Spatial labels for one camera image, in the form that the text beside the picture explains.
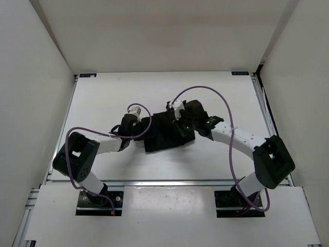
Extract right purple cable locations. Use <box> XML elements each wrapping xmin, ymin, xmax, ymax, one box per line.
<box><xmin>170</xmin><ymin>85</ymin><xmax>271</xmax><ymax>213</ymax></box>

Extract blue label sticker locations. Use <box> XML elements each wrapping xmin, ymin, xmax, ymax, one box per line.
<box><xmin>79</xmin><ymin>73</ymin><xmax>97</xmax><ymax>78</ymax></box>
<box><xmin>231</xmin><ymin>71</ymin><xmax>249</xmax><ymax>76</ymax></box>

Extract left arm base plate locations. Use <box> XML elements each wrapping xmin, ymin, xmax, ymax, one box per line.
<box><xmin>76</xmin><ymin>190</ymin><xmax>124</xmax><ymax>217</ymax></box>

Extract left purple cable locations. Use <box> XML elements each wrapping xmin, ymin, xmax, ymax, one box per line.
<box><xmin>66</xmin><ymin>103</ymin><xmax>153</xmax><ymax>204</ymax></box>

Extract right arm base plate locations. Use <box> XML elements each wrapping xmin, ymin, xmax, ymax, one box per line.
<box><xmin>214</xmin><ymin>189</ymin><xmax>265</xmax><ymax>218</ymax></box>

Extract black pleated skirt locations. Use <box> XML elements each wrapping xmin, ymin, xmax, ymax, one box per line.
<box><xmin>135</xmin><ymin>112</ymin><xmax>195</xmax><ymax>153</ymax></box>

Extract purple cable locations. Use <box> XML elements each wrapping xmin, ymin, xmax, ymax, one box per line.
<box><xmin>66</xmin><ymin>103</ymin><xmax>153</xmax><ymax>204</ymax></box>
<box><xmin>170</xmin><ymin>85</ymin><xmax>271</xmax><ymax>213</ymax></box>

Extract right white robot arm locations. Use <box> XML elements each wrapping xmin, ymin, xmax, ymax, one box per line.
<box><xmin>166</xmin><ymin>100</ymin><xmax>296</xmax><ymax>206</ymax></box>

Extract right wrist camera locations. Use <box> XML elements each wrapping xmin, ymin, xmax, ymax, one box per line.
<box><xmin>166</xmin><ymin>99</ymin><xmax>185</xmax><ymax>120</ymax></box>

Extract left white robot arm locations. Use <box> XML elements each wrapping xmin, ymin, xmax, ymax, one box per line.
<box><xmin>52</xmin><ymin>113</ymin><xmax>152</xmax><ymax>206</ymax></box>

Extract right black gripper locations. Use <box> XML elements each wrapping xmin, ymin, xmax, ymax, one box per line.
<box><xmin>172</xmin><ymin>109</ymin><xmax>198</xmax><ymax>136</ymax></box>

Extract aluminium front rail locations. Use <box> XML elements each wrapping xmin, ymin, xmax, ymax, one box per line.
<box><xmin>105</xmin><ymin>180</ymin><xmax>234</xmax><ymax>187</ymax></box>

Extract left blue label sticker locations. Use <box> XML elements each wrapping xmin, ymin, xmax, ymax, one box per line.
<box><xmin>79</xmin><ymin>73</ymin><xmax>97</xmax><ymax>78</ymax></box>

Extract right blue label sticker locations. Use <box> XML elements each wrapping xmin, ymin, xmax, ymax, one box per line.
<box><xmin>231</xmin><ymin>71</ymin><xmax>249</xmax><ymax>76</ymax></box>

